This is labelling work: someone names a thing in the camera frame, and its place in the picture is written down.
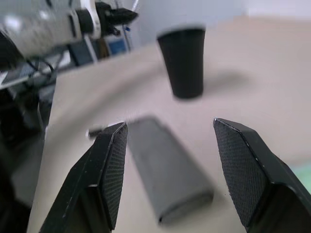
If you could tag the green plate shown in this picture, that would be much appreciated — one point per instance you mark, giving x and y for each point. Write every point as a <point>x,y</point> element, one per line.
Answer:
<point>305,172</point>

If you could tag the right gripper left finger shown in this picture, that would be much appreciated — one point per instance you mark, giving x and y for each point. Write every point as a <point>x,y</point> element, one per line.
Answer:
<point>97,170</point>

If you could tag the white marker with black cap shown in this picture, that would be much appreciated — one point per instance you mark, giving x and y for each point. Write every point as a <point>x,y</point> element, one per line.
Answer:
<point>95,132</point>

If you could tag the black plastic cup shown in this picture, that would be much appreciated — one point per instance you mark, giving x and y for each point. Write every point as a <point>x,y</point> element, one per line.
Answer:
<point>184,63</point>

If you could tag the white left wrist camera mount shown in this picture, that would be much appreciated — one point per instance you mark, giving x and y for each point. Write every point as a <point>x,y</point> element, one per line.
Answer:
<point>96,24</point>

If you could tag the grey glasses case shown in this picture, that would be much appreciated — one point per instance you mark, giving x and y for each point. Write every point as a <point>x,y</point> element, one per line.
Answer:
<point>165,170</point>

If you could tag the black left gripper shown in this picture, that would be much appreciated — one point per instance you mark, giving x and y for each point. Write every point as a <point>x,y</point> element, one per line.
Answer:
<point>107,17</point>

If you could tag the blue background box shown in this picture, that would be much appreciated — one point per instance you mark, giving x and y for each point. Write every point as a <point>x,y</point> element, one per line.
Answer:
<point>117,46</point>

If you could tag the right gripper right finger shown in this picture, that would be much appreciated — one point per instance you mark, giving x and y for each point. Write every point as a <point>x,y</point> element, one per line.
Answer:
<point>255,174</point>

